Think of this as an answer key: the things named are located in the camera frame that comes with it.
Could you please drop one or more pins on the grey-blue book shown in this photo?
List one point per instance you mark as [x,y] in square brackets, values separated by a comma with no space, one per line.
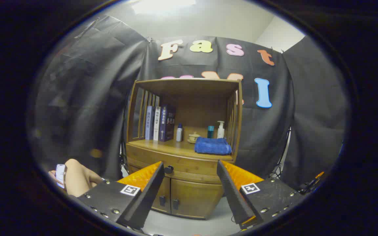
[149,123]

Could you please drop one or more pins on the teal bottle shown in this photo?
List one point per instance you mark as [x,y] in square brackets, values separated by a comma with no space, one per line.
[210,132]

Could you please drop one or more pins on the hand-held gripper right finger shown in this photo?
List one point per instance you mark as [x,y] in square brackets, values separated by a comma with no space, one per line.
[233,193]

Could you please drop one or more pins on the beige lidded tea cup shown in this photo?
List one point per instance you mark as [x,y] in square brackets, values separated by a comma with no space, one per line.
[194,137]

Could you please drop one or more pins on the wooden cabinet door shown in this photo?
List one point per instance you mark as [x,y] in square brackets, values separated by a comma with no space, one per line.
[199,198]
[165,196]

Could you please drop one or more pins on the white smartphone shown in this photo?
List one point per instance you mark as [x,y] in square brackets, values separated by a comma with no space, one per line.
[60,173]

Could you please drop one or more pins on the dark blue book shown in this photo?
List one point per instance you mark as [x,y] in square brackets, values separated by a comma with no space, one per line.
[166,124]

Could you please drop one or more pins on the white book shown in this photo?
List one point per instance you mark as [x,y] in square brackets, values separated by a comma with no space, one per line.
[157,124]

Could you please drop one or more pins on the person's leg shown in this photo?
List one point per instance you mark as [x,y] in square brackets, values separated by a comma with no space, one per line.
[79,178]

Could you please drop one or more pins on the wooden countertop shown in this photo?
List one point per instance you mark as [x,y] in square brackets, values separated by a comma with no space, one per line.
[176,146]

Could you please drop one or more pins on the black electronics box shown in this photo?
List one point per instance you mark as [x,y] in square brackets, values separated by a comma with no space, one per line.
[310,185]

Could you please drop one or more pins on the white bottle with blue cap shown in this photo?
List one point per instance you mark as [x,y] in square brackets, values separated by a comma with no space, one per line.
[179,134]

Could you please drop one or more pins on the white pump bottle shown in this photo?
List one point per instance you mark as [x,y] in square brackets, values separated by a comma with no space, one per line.
[220,131]

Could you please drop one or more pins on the blue folded towel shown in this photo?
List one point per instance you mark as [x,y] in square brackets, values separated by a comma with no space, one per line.
[212,146]

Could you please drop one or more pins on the wooden cabinet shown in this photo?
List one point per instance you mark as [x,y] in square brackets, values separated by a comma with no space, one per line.
[195,108]

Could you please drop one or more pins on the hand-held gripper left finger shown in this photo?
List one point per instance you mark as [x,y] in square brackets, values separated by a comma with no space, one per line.
[146,200]

